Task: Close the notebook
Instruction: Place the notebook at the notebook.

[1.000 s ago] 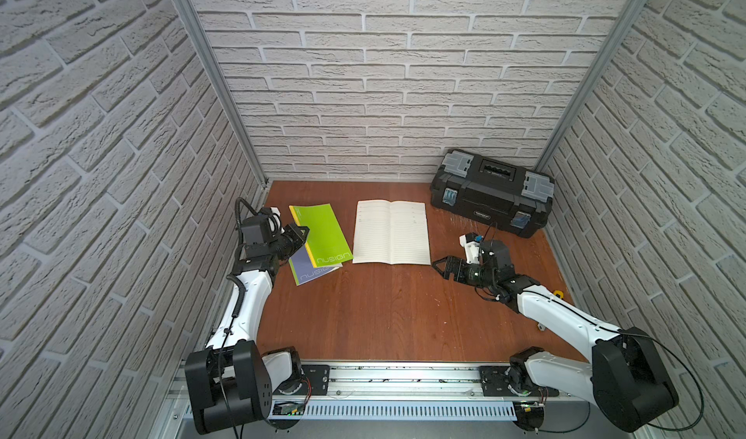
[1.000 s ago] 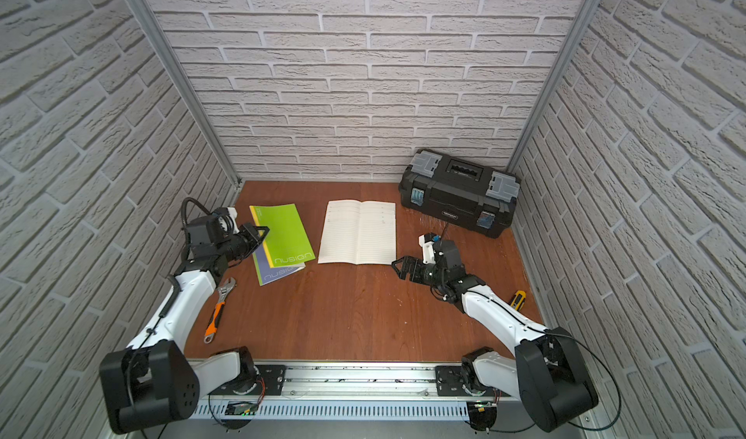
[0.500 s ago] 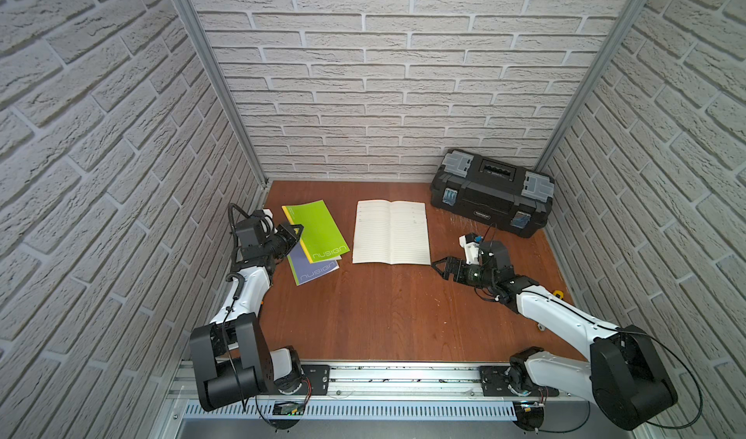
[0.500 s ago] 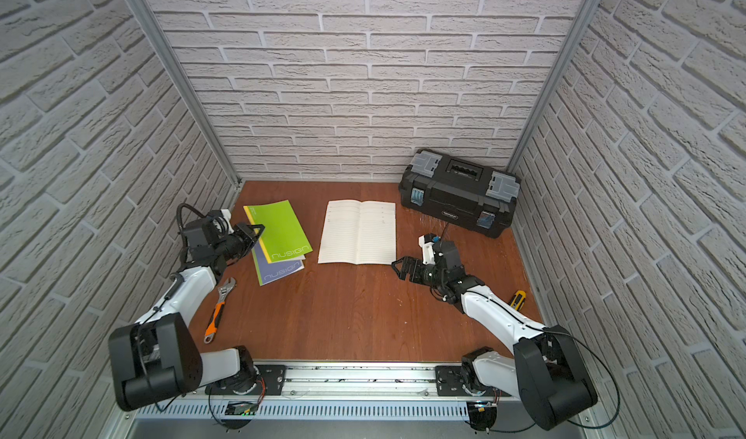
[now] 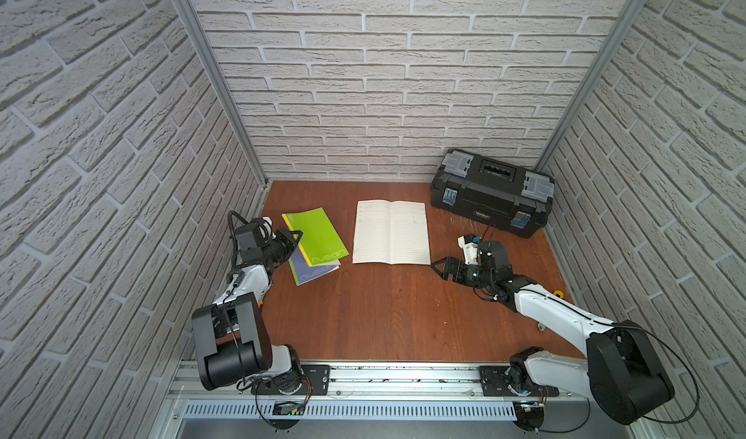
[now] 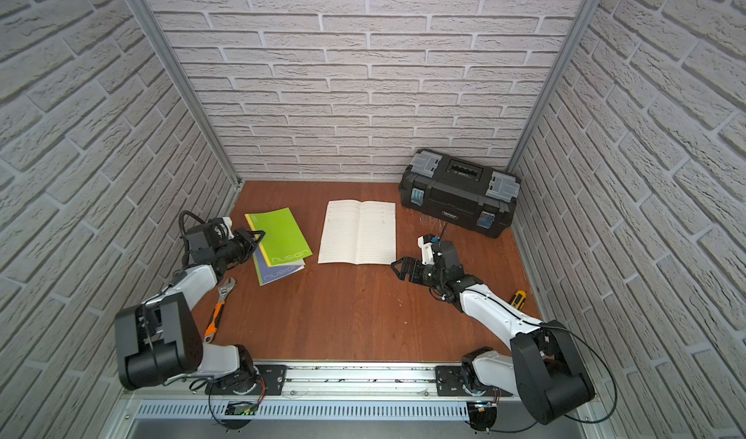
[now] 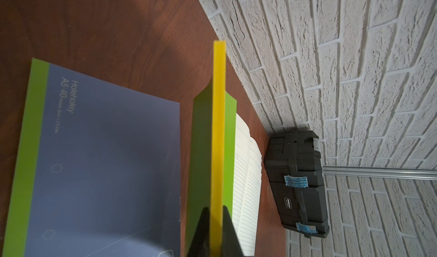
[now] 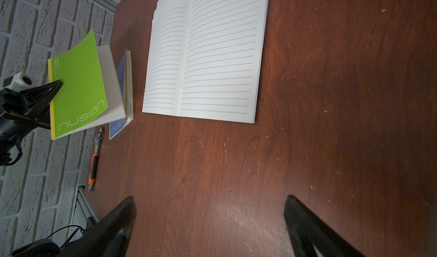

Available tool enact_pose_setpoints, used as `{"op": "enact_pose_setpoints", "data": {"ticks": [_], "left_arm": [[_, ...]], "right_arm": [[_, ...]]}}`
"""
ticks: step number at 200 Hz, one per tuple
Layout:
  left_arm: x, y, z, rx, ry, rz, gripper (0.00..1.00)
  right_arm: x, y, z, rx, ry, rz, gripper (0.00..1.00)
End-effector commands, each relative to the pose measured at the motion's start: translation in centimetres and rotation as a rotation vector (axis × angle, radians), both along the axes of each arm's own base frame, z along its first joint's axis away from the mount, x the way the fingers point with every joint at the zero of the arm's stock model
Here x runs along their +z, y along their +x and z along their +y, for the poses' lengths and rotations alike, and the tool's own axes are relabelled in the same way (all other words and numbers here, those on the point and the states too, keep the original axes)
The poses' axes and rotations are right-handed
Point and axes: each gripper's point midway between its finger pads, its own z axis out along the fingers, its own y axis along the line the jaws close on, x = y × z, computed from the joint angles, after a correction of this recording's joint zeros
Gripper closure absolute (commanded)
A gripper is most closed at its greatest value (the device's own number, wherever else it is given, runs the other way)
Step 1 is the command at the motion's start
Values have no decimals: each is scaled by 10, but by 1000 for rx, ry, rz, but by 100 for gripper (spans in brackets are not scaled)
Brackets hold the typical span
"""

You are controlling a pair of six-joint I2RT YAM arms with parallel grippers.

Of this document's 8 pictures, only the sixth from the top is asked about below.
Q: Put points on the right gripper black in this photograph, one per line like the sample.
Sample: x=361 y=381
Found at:
x=407 y=262

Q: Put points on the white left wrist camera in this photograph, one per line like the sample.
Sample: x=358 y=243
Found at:
x=222 y=229

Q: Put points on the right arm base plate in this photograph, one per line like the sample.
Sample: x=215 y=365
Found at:
x=451 y=382

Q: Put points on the left aluminium corner post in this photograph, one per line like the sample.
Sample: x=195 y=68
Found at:
x=168 y=58

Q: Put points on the right aluminium corner post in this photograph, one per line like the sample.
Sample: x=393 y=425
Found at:
x=572 y=41

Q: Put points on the purple nusign notebook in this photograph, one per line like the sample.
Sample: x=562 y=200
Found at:
x=269 y=274

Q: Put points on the black grey toolbox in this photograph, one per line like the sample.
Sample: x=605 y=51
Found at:
x=461 y=192

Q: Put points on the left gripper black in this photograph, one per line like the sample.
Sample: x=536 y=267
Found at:
x=242 y=247

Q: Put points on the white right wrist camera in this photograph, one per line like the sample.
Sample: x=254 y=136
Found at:
x=426 y=243

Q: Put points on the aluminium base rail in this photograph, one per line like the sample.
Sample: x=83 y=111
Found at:
x=330 y=380

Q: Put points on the lined notebook green cover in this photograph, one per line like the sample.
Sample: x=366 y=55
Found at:
x=283 y=242

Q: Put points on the aluminium corner post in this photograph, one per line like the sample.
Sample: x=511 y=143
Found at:
x=572 y=41
x=168 y=58

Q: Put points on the orange adjustable wrench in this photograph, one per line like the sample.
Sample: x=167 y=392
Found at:
x=214 y=322

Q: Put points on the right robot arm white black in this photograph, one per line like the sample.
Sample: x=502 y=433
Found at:
x=544 y=368

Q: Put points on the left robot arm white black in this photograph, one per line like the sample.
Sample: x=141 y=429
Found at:
x=169 y=336

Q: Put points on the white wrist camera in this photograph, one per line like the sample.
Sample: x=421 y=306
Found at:
x=222 y=229
x=426 y=243

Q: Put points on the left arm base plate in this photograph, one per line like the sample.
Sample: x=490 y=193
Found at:
x=267 y=378

